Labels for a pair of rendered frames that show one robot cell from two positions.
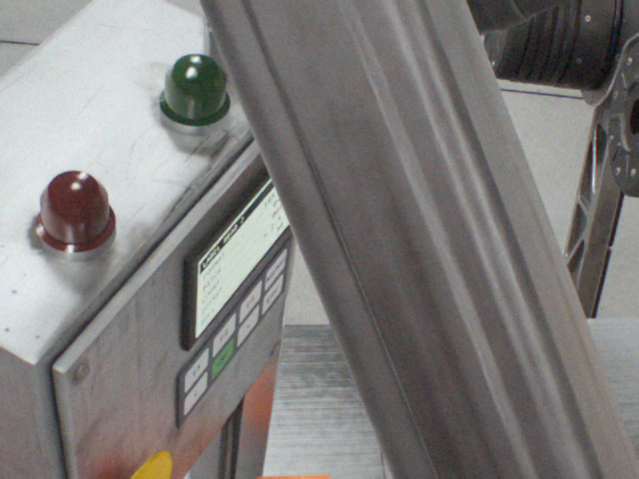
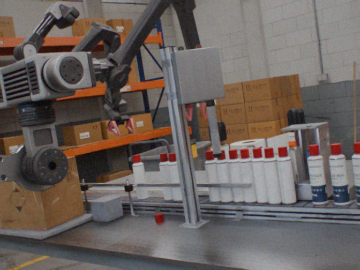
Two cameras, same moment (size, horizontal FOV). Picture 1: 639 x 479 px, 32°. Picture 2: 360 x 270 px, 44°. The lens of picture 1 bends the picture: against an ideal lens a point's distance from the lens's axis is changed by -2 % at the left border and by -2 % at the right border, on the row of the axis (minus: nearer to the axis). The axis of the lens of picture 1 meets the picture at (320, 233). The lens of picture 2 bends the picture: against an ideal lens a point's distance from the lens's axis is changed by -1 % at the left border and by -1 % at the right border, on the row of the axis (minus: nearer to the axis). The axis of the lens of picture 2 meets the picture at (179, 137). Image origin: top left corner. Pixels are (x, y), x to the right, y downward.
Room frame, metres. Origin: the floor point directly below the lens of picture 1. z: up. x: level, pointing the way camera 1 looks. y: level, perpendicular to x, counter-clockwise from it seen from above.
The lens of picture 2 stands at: (1.39, 1.34, 1.31)
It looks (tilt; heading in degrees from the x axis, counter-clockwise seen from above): 5 degrees down; 231
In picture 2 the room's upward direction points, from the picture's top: 9 degrees counter-clockwise
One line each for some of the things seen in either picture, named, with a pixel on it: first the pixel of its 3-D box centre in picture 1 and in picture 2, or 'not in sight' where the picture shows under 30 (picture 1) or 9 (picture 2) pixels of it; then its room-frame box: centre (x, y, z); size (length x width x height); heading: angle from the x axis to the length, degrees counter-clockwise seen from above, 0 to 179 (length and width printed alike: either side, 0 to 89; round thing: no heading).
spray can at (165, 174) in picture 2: not in sight; (166, 176); (0.25, -0.22, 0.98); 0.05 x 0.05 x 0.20
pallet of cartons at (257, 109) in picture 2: not in sight; (253, 135); (-2.95, -2.59, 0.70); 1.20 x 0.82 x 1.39; 102
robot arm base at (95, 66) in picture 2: not in sight; (92, 70); (0.60, -0.07, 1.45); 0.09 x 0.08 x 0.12; 96
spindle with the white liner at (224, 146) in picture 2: not in sight; (220, 152); (-0.05, -0.18, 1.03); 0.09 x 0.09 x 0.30
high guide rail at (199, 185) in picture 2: not in sight; (143, 185); (0.31, -0.31, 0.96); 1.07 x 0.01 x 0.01; 103
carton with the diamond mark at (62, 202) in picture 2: not in sight; (37, 192); (0.66, -0.65, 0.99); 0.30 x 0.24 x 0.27; 111
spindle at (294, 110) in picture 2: not in sight; (298, 137); (-0.41, 0.00, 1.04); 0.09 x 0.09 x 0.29
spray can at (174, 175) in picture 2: not in sight; (175, 177); (0.24, -0.16, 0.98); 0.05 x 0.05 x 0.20
